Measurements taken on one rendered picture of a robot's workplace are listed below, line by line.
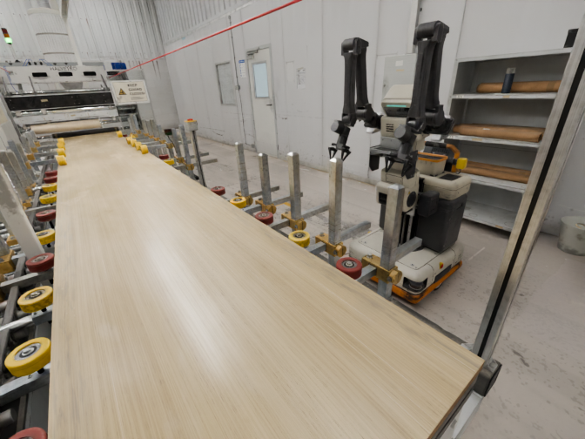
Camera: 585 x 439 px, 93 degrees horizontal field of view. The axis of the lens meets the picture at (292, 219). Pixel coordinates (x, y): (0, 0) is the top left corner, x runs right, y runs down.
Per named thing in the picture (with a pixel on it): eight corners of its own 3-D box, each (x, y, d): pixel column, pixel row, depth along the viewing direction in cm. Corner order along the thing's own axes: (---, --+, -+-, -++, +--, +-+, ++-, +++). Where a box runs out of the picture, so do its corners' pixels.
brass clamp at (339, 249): (325, 241, 124) (325, 232, 121) (347, 253, 114) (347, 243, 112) (314, 246, 120) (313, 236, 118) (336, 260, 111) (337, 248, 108)
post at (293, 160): (298, 246, 140) (293, 151, 119) (302, 249, 138) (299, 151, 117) (292, 249, 138) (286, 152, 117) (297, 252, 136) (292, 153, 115)
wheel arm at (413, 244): (413, 244, 115) (414, 235, 113) (421, 247, 112) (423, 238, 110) (339, 290, 92) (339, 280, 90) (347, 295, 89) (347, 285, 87)
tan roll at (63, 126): (137, 123, 455) (135, 115, 450) (138, 123, 446) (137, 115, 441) (23, 135, 380) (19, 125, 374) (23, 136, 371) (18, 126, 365)
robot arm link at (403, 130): (426, 123, 132) (410, 121, 138) (416, 112, 124) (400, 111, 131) (417, 147, 134) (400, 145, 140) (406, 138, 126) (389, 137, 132)
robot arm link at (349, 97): (362, 38, 145) (346, 41, 154) (355, 38, 142) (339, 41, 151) (359, 124, 165) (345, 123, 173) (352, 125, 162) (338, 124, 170)
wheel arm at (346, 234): (365, 226, 134) (366, 219, 132) (371, 229, 131) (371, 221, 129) (293, 261, 111) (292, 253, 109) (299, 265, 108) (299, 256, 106)
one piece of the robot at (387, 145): (380, 167, 188) (383, 134, 178) (419, 175, 168) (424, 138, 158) (365, 172, 179) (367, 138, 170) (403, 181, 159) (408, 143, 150)
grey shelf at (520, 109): (446, 205, 339) (476, 58, 271) (538, 231, 273) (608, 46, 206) (426, 215, 315) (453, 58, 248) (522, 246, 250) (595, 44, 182)
